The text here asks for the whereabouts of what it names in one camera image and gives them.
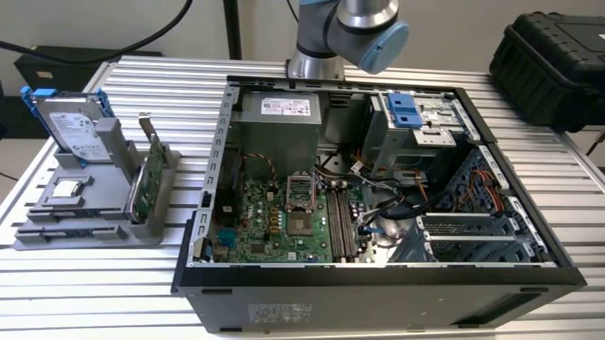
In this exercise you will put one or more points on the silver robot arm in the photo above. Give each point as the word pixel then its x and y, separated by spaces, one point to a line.
pixel 330 32

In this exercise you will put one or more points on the black RAM slot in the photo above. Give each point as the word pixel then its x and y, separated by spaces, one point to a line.
pixel 333 223
pixel 351 223
pixel 345 223
pixel 338 223

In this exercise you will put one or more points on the grey power supply box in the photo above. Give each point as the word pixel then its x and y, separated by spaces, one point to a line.
pixel 274 141

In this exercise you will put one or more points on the CPU socket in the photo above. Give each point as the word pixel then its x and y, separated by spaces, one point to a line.
pixel 298 223

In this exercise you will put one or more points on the black case fan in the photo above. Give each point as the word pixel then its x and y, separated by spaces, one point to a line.
pixel 229 191

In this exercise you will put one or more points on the green motherboard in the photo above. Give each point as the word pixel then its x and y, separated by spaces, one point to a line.
pixel 265 244

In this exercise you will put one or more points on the blue drive latch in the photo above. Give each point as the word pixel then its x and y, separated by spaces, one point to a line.
pixel 403 110

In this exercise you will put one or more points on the green graphics card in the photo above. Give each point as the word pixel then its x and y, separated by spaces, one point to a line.
pixel 148 184

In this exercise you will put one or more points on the black PC case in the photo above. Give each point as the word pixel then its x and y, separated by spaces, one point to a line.
pixel 330 301

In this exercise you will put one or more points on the perforated disk bay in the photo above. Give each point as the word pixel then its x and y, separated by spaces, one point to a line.
pixel 473 221

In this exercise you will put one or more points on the grey parts rack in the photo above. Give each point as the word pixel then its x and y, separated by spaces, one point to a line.
pixel 108 184

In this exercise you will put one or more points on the black pole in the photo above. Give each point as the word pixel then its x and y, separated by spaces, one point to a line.
pixel 233 28

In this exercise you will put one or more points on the hard disk in blue carrier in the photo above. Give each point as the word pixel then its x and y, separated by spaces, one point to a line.
pixel 71 131

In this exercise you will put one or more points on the silver CPU chip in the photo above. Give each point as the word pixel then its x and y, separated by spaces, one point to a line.
pixel 66 189

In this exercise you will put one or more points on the black cabinet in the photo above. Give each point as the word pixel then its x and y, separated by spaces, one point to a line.
pixel 62 74

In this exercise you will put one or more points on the black hard carrying case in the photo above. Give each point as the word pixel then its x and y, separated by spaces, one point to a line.
pixel 548 71

